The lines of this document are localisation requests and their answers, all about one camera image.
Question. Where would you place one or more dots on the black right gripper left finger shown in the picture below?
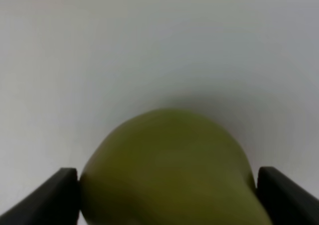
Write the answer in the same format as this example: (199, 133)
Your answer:
(55, 202)

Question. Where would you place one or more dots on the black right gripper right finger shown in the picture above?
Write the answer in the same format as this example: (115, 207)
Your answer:
(285, 201)

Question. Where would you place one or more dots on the green pear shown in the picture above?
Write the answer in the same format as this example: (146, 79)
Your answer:
(170, 167)

